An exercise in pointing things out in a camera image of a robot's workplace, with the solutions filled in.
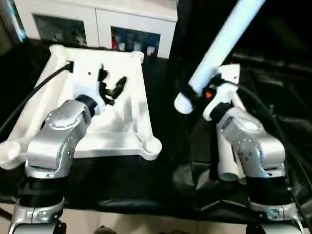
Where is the white plastic table top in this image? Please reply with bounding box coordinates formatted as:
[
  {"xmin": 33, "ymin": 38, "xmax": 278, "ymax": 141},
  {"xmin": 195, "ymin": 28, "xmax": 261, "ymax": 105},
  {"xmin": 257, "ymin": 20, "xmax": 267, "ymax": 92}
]
[{"xmin": 0, "ymin": 44, "xmax": 163, "ymax": 171}]

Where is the white glass-door cabinet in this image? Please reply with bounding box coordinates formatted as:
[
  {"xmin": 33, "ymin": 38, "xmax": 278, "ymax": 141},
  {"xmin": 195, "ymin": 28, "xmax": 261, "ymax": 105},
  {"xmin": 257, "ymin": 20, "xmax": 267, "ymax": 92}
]
[{"xmin": 14, "ymin": 0, "xmax": 178, "ymax": 59}]

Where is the long black rod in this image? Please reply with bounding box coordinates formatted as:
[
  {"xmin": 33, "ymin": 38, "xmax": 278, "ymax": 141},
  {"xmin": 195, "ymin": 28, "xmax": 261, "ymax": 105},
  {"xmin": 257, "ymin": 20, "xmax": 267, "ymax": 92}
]
[{"xmin": 231, "ymin": 52, "xmax": 312, "ymax": 71}]

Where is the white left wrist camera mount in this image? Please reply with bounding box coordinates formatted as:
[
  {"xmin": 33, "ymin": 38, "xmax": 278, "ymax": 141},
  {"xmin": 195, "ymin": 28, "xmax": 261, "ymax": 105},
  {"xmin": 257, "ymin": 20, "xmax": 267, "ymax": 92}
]
[{"xmin": 66, "ymin": 60, "xmax": 108, "ymax": 115}]

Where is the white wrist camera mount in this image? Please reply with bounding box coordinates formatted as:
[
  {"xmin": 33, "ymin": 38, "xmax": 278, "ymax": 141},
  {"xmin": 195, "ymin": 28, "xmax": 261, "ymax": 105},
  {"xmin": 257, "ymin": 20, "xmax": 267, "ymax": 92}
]
[
  {"xmin": 203, "ymin": 64, "xmax": 241, "ymax": 122},
  {"xmin": 66, "ymin": 60, "xmax": 108, "ymax": 115}
]

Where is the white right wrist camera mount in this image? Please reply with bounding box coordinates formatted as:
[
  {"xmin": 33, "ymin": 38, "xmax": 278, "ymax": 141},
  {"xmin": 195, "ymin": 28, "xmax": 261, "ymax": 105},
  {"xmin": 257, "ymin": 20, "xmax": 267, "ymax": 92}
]
[{"xmin": 203, "ymin": 64, "xmax": 241, "ymax": 122}]

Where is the grey glass door frame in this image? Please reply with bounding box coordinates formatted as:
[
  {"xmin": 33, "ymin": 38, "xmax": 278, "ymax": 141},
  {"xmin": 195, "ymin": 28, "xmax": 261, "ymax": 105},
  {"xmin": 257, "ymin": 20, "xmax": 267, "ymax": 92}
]
[{"xmin": 0, "ymin": 0, "xmax": 29, "ymax": 44}]

